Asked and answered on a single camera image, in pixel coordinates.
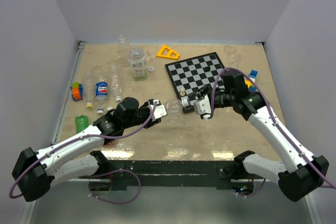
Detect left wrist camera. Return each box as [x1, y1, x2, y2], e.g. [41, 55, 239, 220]
[149, 100, 167, 121]

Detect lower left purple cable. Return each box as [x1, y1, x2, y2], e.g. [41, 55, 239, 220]
[88, 168, 141, 205]

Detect yellow triangle toy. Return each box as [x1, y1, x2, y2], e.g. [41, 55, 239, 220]
[245, 80, 252, 88]
[156, 45, 180, 60]

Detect grapefruit tea bottle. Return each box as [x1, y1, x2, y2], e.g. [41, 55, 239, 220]
[128, 45, 147, 81]

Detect red label tea bottle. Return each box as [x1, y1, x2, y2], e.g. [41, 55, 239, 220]
[105, 141, 115, 146]

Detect chessboard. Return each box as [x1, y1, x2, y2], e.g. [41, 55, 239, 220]
[165, 52, 224, 113]

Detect black table front rail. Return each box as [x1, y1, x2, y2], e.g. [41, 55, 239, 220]
[95, 160, 251, 190]

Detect yellow triangle toy right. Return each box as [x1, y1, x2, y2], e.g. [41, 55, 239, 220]
[245, 80, 252, 88]

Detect clear bottle yellow cap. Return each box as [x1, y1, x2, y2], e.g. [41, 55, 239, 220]
[82, 71, 95, 109]

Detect yellow triangle toy far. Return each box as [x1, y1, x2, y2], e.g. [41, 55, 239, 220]
[156, 45, 180, 60]

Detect colourful toy car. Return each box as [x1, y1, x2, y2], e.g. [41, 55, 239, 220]
[70, 82, 83, 101]

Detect clear slim bottle white cap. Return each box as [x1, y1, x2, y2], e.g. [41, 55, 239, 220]
[165, 99, 183, 115]

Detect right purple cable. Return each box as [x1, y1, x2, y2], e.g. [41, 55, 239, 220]
[207, 67, 336, 189]

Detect Pepsi label bottle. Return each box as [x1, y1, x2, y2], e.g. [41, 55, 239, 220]
[95, 72, 108, 101]

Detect white chess piece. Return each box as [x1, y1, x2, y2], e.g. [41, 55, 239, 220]
[180, 87, 185, 97]

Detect green plastic bottle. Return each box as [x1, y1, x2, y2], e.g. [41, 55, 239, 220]
[75, 115, 90, 134]

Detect blue toy blocks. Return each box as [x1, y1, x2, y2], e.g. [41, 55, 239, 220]
[248, 70, 258, 92]

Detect blue white slim bottle cap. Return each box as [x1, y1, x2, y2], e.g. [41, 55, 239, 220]
[181, 97, 191, 107]

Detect purple cable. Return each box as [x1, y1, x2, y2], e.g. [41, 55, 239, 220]
[9, 100, 158, 199]
[88, 168, 141, 205]
[207, 67, 336, 189]

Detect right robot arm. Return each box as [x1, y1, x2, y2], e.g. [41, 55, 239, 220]
[182, 67, 335, 202]

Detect clear Pocari bottle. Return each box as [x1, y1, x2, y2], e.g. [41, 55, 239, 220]
[118, 34, 130, 62]

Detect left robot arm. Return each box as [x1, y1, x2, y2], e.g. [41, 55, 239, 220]
[9, 97, 167, 202]

